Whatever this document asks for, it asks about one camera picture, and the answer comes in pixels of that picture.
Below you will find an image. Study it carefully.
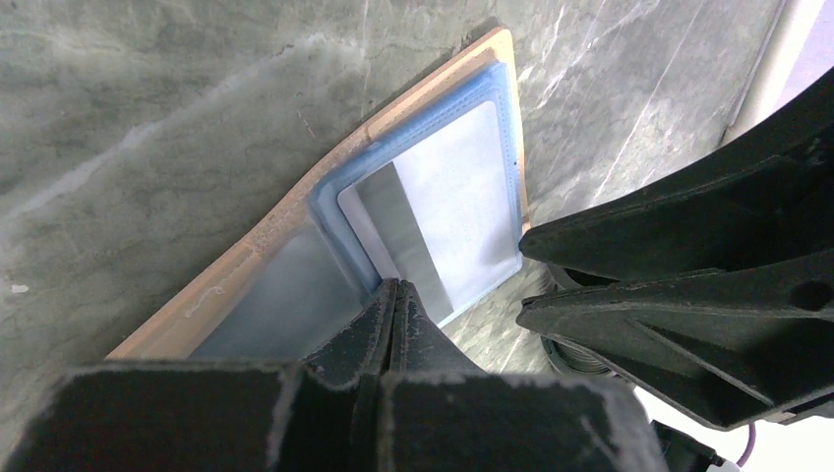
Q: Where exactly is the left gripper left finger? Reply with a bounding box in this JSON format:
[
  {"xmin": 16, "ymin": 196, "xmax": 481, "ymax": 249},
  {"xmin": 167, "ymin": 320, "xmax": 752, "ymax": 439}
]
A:
[{"xmin": 5, "ymin": 280, "xmax": 399, "ymax": 471}]

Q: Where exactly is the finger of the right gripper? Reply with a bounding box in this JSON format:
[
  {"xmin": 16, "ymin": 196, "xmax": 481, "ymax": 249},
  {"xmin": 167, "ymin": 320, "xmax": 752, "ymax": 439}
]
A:
[
  {"xmin": 519, "ymin": 85, "xmax": 833, "ymax": 280},
  {"xmin": 517, "ymin": 251, "xmax": 833, "ymax": 431}
]

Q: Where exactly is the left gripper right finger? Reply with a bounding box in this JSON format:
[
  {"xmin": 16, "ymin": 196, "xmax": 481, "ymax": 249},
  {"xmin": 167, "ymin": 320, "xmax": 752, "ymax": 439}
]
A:
[{"xmin": 374, "ymin": 280, "xmax": 668, "ymax": 471}]

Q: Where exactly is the white credit card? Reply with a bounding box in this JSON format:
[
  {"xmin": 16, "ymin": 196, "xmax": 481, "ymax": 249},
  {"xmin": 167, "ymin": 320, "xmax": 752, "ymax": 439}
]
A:
[{"xmin": 336, "ymin": 100, "xmax": 521, "ymax": 326}]

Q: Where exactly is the tan leather card holder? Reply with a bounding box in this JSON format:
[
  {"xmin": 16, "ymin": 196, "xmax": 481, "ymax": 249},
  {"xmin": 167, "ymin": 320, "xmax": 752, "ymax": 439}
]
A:
[{"xmin": 110, "ymin": 27, "xmax": 529, "ymax": 360}]

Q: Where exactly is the black corrugated hose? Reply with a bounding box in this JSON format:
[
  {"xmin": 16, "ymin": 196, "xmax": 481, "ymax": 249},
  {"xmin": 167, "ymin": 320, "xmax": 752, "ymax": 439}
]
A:
[{"xmin": 537, "ymin": 264, "xmax": 614, "ymax": 378}]

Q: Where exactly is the white PVC pipe frame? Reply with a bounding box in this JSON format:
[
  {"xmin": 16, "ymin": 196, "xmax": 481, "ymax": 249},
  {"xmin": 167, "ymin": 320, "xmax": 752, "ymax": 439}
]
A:
[{"xmin": 720, "ymin": 0, "xmax": 833, "ymax": 147}]

